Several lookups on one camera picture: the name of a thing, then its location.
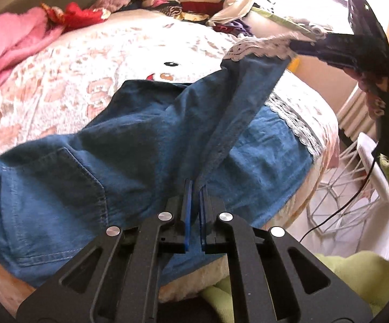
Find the pink white patterned bedspread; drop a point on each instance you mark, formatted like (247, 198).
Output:
(62, 88)

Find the blue denim pants lace hem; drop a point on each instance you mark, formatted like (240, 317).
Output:
(222, 132)

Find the pink quilt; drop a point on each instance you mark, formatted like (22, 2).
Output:
(23, 35)

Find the red floral pillow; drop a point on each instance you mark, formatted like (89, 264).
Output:
(73, 17)

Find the person right hand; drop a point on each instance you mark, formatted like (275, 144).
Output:
(371, 85)

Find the mauve crumpled garment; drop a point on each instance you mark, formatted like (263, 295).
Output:
(110, 5)

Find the white wire basket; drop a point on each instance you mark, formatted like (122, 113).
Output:
(348, 192)

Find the purple clothes pile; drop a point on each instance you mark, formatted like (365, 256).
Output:
(236, 27)

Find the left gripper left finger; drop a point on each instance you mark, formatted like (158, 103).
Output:
(159, 238)

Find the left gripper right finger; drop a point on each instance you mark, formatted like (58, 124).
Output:
(222, 232)

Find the yellow sticky paper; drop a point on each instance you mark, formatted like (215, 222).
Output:
(293, 65)

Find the green garment of person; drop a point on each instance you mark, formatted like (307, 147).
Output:
(371, 235)

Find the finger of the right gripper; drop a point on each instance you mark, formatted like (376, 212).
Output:
(320, 49)

